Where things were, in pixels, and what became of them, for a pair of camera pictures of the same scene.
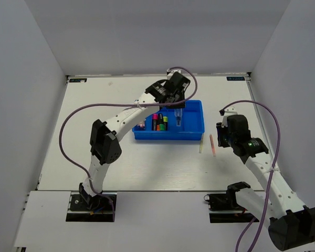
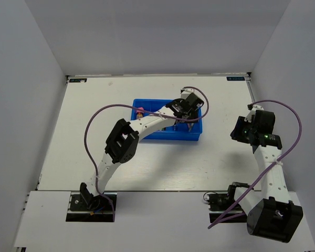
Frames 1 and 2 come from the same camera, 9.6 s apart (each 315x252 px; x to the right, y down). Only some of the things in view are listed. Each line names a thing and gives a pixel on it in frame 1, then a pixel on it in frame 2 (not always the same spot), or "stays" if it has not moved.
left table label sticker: (77, 80) stays
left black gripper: (181, 104) to (195, 115)
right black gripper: (220, 130) to (235, 134)
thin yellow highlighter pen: (201, 144) to (190, 126)
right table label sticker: (235, 78) stays
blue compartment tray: (191, 128) stays
